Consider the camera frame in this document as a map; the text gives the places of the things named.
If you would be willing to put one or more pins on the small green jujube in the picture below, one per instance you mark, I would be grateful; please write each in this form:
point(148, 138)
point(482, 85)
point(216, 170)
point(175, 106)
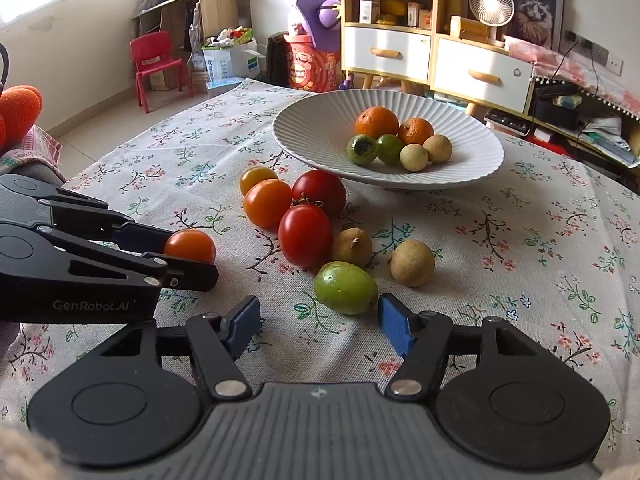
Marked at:
point(362, 149)
point(391, 148)

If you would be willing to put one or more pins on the white desk fan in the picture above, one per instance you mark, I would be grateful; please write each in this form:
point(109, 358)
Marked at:
point(487, 2)

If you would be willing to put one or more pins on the oval red tomato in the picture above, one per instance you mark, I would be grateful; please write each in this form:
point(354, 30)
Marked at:
point(305, 235)

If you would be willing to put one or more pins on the light blue cardboard box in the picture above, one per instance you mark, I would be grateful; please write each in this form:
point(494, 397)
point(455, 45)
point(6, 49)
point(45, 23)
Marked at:
point(225, 85)

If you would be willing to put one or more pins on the wooden cabinet with white drawer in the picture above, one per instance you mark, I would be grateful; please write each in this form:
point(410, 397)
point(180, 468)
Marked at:
point(385, 52)
point(480, 75)

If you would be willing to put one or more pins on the wall sockets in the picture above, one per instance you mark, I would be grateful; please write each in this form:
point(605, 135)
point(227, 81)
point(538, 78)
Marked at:
point(597, 52)

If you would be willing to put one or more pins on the purple plush toy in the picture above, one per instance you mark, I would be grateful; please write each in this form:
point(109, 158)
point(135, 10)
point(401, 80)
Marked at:
point(320, 10)

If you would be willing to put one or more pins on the large green jujube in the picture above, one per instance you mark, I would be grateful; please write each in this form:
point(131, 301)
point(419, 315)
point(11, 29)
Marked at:
point(345, 288)

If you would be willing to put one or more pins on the red plastic chair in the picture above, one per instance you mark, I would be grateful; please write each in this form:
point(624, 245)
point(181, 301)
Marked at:
point(150, 50)

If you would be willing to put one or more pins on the white ribbed plate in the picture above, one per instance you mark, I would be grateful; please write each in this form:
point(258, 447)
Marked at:
point(310, 130)

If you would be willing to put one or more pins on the white box of toys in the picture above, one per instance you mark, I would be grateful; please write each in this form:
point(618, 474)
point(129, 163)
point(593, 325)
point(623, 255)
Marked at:
point(227, 62)

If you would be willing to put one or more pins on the brown longan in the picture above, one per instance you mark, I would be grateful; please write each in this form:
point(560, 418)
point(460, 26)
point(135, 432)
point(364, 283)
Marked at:
point(414, 157)
point(437, 148)
point(412, 262)
point(351, 247)

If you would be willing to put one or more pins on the small mandarin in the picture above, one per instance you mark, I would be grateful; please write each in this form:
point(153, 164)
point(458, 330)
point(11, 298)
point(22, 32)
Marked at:
point(416, 131)

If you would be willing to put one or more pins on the round red tomato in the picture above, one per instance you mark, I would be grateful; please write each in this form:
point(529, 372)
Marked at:
point(320, 187)

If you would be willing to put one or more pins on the framed cat picture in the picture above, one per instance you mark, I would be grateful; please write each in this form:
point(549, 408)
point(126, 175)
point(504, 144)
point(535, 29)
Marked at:
point(535, 15)

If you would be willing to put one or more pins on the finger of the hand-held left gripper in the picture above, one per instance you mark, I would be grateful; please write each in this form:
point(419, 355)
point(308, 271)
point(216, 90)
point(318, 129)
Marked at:
point(195, 277)
point(145, 237)

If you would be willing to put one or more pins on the beige fuzzy cloth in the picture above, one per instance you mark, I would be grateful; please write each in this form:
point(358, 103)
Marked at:
point(25, 455)

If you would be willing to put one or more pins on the black panel heater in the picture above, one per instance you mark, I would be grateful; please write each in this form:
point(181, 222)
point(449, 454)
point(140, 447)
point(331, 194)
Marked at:
point(277, 60)

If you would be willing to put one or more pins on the clear storage bin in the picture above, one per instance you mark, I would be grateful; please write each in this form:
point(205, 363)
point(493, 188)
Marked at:
point(507, 122)

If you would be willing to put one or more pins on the small wooden box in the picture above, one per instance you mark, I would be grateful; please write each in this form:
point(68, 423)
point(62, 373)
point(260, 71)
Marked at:
point(467, 30)

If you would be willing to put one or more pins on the orange cherry tomato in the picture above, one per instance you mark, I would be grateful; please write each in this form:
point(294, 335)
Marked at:
point(190, 246)
point(267, 203)

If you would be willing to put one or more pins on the large mandarin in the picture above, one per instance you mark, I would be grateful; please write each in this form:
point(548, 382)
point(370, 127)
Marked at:
point(377, 122)

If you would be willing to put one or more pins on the red printed bucket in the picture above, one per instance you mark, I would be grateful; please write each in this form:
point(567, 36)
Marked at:
point(310, 67)

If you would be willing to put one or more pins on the pink printed cloth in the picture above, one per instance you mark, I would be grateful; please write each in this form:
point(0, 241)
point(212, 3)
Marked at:
point(575, 75)

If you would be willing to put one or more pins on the black plastic box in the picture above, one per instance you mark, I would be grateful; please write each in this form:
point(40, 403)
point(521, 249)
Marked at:
point(555, 112)

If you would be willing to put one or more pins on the wooden shelving unit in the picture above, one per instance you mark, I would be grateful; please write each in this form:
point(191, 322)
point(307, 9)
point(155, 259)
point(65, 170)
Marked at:
point(220, 5)

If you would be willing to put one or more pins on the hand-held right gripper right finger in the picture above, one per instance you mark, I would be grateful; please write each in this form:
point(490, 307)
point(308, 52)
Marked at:
point(397, 325)

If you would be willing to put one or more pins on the floral tablecloth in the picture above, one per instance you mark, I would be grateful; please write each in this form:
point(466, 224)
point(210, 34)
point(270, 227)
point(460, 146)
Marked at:
point(475, 240)

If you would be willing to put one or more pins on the yellow-orange cherry tomato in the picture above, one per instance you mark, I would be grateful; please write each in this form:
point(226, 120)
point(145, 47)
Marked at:
point(258, 179)

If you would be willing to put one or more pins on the checked cloth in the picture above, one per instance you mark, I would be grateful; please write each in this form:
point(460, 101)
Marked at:
point(35, 157)

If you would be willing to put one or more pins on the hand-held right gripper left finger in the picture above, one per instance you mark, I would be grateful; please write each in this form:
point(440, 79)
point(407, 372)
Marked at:
point(245, 327)

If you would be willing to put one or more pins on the orange plush toy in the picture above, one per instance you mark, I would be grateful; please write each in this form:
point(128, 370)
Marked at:
point(20, 110)

